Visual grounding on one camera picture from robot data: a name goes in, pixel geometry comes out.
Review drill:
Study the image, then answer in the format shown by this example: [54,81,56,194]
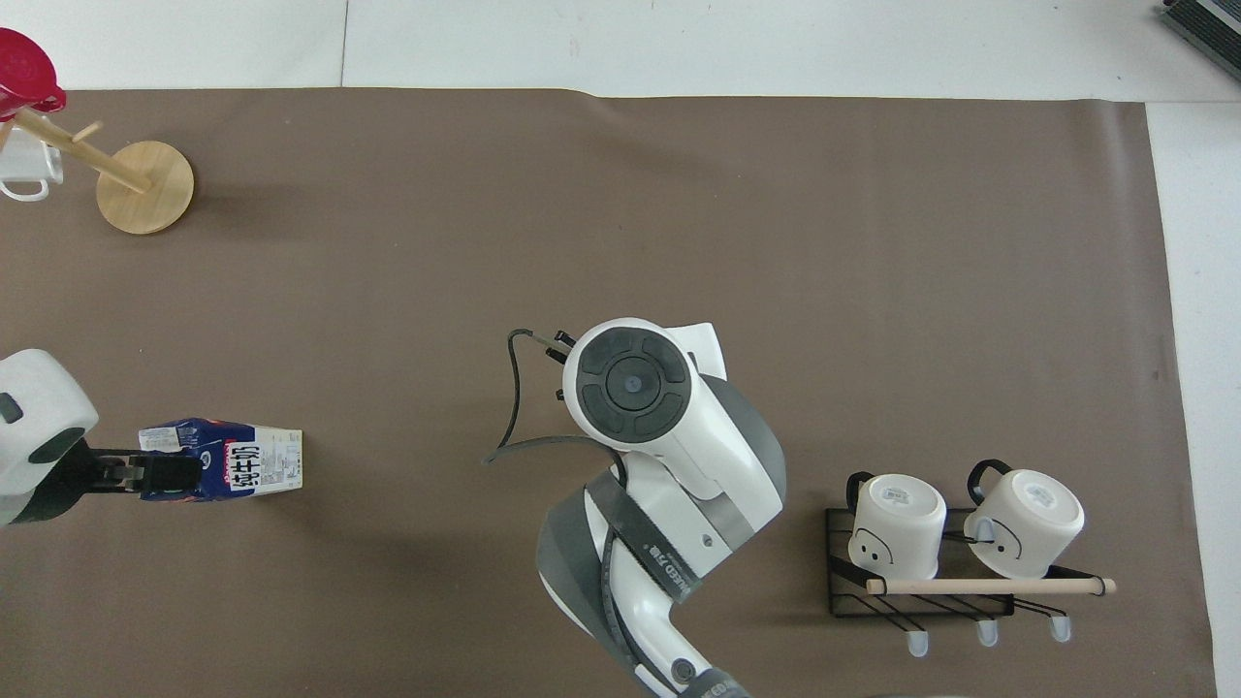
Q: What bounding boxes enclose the red cup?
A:
[0,27,68,123]

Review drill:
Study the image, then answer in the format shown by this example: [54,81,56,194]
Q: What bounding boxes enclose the blue and white milk carton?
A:
[139,418,303,502]

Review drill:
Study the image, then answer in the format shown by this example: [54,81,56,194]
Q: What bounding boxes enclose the white mug on tree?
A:
[0,122,65,203]

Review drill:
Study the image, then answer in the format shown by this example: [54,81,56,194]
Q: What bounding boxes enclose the white mug with face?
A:
[965,460,1086,581]
[846,471,948,581]

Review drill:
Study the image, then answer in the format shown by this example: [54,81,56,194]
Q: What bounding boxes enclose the black cable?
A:
[483,330,621,466]

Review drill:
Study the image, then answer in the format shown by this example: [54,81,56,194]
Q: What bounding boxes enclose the wooden mug stand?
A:
[0,105,195,236]

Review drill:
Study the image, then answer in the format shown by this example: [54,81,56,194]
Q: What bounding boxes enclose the black wire mug rack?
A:
[826,504,1118,658]

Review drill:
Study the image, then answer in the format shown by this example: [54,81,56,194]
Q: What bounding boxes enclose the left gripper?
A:
[56,441,129,505]

